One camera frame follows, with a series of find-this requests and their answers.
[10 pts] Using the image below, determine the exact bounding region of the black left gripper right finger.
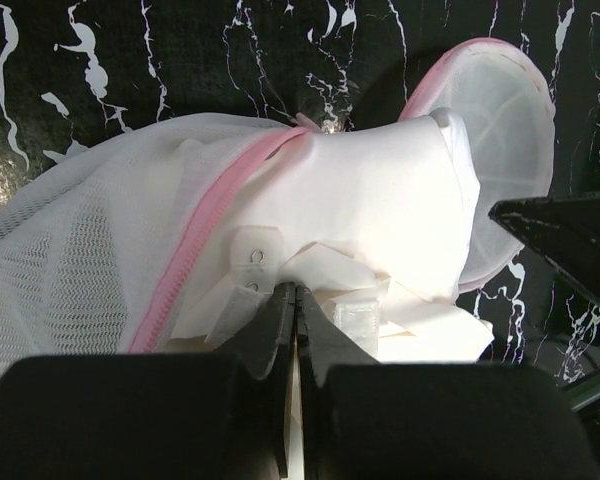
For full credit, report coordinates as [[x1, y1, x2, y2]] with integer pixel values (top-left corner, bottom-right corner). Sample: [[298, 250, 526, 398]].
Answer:
[[296, 286, 378, 388]]

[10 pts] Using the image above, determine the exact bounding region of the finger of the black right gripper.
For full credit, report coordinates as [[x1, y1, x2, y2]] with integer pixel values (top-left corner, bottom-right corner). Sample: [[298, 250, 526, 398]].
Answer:
[[489, 192, 600, 305]]

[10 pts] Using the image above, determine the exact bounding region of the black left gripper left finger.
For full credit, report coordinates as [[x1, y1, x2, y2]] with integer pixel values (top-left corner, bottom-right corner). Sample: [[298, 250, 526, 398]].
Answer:
[[224, 283, 296, 380]]

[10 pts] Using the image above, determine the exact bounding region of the white pink mesh laundry bag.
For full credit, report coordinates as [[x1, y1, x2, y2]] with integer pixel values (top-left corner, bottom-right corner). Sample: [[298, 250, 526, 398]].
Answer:
[[0, 39, 555, 376]]

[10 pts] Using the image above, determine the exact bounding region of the green plastic bin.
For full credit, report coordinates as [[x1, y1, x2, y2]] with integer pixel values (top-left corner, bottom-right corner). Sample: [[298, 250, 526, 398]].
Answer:
[[557, 305, 600, 416]]

